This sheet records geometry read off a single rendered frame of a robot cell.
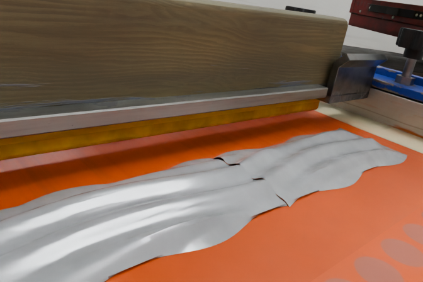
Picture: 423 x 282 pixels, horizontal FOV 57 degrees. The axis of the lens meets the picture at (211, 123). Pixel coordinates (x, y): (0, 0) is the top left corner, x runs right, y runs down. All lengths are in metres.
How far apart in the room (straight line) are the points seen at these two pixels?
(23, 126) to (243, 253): 0.12
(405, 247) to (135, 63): 0.19
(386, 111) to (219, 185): 0.28
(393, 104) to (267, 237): 0.30
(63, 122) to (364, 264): 0.17
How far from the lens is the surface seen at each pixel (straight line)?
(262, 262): 0.19
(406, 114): 0.47
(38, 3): 0.22
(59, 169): 0.25
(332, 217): 0.25
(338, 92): 0.42
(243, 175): 0.26
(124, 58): 0.24
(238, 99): 0.30
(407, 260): 0.24
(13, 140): 0.24
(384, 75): 0.52
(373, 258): 0.23
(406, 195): 0.31
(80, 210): 0.20
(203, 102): 0.27
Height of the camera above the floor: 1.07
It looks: 19 degrees down
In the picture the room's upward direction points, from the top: 10 degrees clockwise
